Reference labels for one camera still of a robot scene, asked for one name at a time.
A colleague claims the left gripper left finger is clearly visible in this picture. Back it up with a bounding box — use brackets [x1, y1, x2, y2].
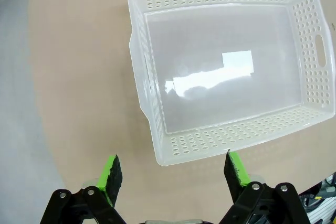
[40, 153, 125, 224]

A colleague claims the white perforated plastic basket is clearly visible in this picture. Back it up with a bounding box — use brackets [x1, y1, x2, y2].
[126, 0, 336, 167]

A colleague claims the grey equipment with cables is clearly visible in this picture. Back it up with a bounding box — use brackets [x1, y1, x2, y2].
[299, 172, 336, 224]

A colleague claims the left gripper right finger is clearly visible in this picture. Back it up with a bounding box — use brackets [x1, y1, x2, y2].
[219, 149, 312, 224]

